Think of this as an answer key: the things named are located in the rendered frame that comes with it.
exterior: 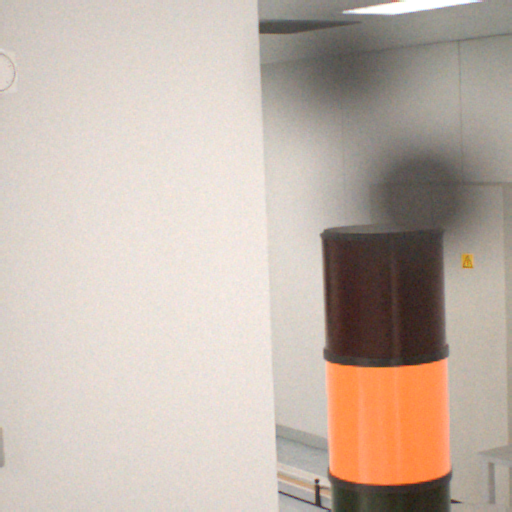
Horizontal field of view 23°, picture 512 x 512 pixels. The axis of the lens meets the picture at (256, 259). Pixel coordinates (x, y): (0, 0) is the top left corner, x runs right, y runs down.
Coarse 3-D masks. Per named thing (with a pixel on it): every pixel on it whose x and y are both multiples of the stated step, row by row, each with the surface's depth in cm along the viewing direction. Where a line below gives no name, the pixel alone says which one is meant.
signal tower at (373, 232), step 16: (384, 224) 52; (400, 224) 52; (416, 224) 51; (432, 224) 51; (352, 240) 48; (368, 240) 48; (384, 240) 48; (448, 352) 50; (336, 480) 50; (432, 480) 49; (448, 480) 50
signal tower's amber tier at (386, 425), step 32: (352, 384) 49; (384, 384) 48; (416, 384) 48; (352, 416) 49; (384, 416) 48; (416, 416) 48; (448, 416) 50; (352, 448) 49; (384, 448) 48; (416, 448) 49; (448, 448) 50; (352, 480) 49; (384, 480) 49; (416, 480) 49
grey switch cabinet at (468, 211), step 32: (384, 192) 802; (416, 192) 776; (448, 192) 753; (480, 192) 730; (448, 224) 755; (480, 224) 733; (448, 256) 758; (480, 256) 735; (448, 288) 760; (480, 288) 738; (448, 320) 763; (480, 320) 740; (480, 352) 742; (448, 384) 768; (480, 384) 745; (480, 416) 747; (480, 448) 750; (480, 480) 752
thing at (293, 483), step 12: (288, 468) 539; (288, 480) 531; (300, 480) 521; (312, 480) 515; (324, 480) 518; (288, 492) 525; (300, 492) 518; (312, 492) 511; (324, 492) 511; (288, 504) 526; (300, 504) 518; (312, 504) 511; (324, 504) 504
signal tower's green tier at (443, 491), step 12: (336, 492) 50; (348, 492) 49; (360, 492) 49; (420, 492) 49; (432, 492) 49; (444, 492) 50; (336, 504) 50; (348, 504) 49; (360, 504) 49; (372, 504) 49; (384, 504) 49; (396, 504) 49; (408, 504) 49; (420, 504) 49; (432, 504) 49; (444, 504) 50
